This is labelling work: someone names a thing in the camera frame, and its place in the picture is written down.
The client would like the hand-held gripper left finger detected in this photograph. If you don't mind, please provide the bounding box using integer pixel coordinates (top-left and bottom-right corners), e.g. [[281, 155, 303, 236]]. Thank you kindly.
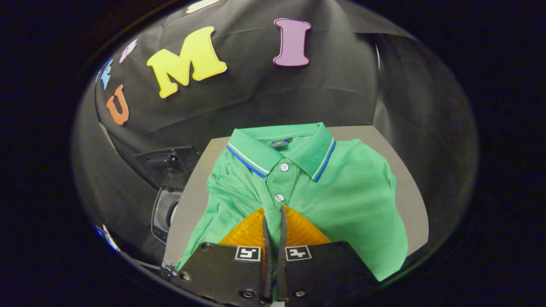
[[161, 207, 273, 306]]

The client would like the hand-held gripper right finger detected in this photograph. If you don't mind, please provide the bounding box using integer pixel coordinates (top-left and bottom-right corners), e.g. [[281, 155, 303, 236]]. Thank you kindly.
[[277, 205, 381, 304]]

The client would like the green polo shirt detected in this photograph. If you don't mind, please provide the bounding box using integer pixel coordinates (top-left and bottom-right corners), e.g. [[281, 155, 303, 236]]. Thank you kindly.
[[176, 122, 409, 282]]

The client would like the dark washing machine lid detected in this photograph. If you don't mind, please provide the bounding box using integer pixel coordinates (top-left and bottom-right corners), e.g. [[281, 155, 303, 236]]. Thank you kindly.
[[136, 145, 200, 188]]

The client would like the grey cabinet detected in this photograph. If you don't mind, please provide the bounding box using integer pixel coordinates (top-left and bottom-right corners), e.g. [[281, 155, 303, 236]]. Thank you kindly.
[[164, 125, 430, 266]]

